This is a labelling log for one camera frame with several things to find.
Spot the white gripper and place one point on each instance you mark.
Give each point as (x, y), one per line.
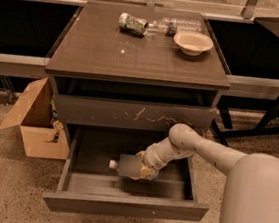
(148, 159)

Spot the blue label plastic bottle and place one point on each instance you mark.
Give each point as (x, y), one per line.
(126, 165)

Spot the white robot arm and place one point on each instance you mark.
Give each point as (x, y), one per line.
(251, 192)

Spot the scratched grey top drawer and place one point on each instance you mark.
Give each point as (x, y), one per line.
(129, 114)

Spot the open grey middle drawer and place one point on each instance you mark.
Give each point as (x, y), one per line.
(87, 185)

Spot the grey drawer cabinet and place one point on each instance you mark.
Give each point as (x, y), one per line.
(98, 59)

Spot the clear plastic water bottle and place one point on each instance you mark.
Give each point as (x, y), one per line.
(171, 26)

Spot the open cardboard box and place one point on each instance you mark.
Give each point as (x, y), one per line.
(32, 114)

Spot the white paper bowl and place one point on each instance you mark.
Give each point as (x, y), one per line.
(193, 43)

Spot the black rolling stand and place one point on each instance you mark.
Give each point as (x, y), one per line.
(260, 129)

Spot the crushed green can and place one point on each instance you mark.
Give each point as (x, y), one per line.
(132, 24)

